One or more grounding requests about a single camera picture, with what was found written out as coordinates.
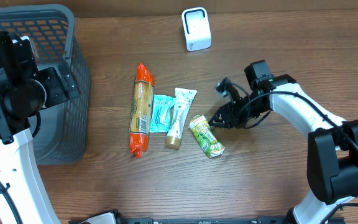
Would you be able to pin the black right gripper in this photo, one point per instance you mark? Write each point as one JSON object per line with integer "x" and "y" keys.
{"x": 230, "y": 114}

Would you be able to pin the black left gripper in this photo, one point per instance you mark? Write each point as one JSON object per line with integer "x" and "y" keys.
{"x": 61, "y": 82}

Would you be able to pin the green jasmine tea pouch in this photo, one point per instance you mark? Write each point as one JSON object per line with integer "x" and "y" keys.
{"x": 204, "y": 136}

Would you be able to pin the orange spaghetti pasta packet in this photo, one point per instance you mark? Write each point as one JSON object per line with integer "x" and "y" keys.
{"x": 141, "y": 111}

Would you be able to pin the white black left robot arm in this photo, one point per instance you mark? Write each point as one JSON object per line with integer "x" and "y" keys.
{"x": 25, "y": 90}

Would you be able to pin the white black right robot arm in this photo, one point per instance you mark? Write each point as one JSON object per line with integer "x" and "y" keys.
{"x": 332, "y": 151}

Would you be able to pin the white barcode scanner stand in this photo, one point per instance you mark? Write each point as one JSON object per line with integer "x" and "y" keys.
{"x": 196, "y": 29}

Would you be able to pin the white floral cream tube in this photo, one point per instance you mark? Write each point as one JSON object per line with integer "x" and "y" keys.
{"x": 183, "y": 102}

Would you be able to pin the grey plastic shopping basket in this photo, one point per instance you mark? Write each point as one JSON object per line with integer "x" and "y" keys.
{"x": 62, "y": 135}

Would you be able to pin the teal snack packet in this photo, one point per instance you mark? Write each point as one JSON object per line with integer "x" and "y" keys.
{"x": 161, "y": 118}

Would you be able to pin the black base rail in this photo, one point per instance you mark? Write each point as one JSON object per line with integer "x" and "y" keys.
{"x": 114, "y": 216}

